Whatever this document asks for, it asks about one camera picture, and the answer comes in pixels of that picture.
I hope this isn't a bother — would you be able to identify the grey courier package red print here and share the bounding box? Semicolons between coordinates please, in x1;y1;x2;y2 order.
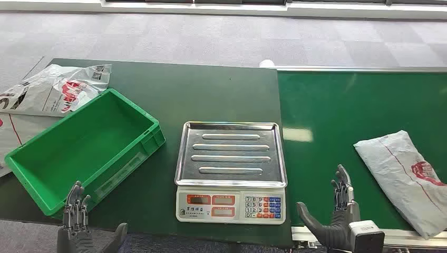
353;130;447;240

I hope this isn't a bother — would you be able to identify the green plastic basket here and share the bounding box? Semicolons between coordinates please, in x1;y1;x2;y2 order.
4;88;167;217

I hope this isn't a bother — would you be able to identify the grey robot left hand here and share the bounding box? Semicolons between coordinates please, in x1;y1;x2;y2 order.
56;181;129;253

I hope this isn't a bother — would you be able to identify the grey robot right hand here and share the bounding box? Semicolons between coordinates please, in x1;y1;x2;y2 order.
296;164;361;253

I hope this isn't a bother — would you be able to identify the white wall ledge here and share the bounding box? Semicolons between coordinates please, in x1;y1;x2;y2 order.
0;0;447;20

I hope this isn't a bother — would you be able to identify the white electronic weighing scale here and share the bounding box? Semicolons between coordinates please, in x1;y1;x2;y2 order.
174;121;288;225

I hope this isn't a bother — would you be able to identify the white courier bag red line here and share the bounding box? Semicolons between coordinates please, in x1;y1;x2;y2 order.
0;112;62;178

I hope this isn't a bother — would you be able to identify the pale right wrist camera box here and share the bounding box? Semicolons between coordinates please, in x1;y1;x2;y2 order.
348;220;385;253

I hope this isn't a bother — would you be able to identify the white courier bag red print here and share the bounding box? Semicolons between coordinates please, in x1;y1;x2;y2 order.
0;64;112;118

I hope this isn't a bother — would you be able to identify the steel scale weighing tray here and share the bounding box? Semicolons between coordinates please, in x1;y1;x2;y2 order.
174;121;288;189

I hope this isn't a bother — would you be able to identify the green conveyor belt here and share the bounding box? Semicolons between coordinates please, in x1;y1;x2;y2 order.
277;71;447;231

